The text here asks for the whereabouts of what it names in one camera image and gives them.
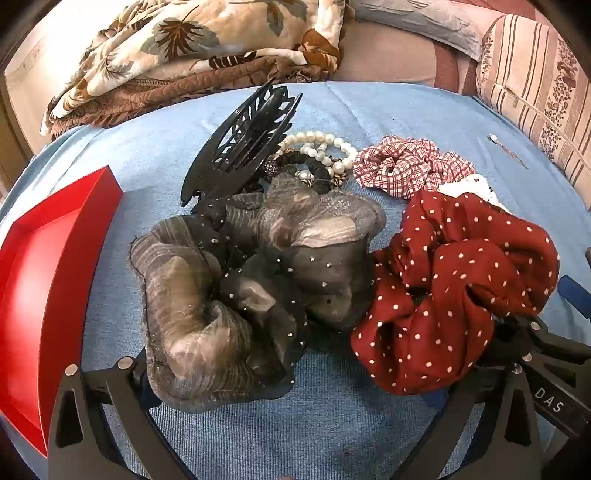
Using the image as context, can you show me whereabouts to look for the silver hair pin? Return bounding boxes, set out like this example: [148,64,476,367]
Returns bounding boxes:
[487,133,529,171]

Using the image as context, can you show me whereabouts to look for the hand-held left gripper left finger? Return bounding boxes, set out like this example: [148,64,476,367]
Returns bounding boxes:
[46,355,195,480]

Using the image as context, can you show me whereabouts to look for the grey pillow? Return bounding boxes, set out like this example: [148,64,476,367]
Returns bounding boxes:
[353,0,513,63]

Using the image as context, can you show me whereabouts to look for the blue blanket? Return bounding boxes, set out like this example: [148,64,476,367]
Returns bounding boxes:
[0,83,591,480]

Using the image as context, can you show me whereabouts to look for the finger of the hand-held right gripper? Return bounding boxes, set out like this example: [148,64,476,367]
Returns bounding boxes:
[558,273,591,320]
[485,315,591,370]

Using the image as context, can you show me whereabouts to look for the black dotted tulle scrunchie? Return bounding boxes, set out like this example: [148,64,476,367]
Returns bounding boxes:
[191,194,375,400]

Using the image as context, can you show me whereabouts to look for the striped floral pillow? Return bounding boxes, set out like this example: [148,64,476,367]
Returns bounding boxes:
[475,14,591,204]

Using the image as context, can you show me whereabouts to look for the red polka dot scrunchie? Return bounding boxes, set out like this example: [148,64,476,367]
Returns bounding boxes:
[350,190,560,395]

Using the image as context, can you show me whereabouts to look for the black hair tie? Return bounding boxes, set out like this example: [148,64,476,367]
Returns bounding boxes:
[277,152,334,186]

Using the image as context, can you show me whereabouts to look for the wooden door frame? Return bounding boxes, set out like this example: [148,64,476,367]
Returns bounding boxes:
[0,92,35,195]

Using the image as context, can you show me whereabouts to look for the red checked scrunchie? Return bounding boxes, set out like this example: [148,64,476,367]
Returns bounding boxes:
[353,136,476,199]

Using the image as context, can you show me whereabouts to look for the red tray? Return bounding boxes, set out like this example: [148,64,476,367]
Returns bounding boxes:
[0,166,124,457]

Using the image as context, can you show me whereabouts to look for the black hair claw clip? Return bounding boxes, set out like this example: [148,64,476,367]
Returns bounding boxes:
[180,78,303,213]

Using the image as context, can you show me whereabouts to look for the pink bed sheet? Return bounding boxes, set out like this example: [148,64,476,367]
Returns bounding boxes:
[337,23,481,97]

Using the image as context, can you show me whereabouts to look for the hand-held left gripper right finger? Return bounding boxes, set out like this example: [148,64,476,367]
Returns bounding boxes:
[427,364,546,480]

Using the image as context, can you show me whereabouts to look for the large pearl bracelet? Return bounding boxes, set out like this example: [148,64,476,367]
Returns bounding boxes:
[277,131,358,174]

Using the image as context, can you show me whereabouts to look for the white scrunchie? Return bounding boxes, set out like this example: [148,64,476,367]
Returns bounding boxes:
[436,173,511,213]

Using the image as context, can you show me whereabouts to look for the grey striped organza scrunchie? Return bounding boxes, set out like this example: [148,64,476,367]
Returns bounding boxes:
[129,178,386,414]

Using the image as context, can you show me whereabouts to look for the leopard print hair tie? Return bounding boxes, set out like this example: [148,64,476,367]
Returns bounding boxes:
[318,170,348,191]

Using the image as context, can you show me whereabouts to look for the floral leaf blanket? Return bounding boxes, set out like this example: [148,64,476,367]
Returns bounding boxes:
[39,0,356,139]

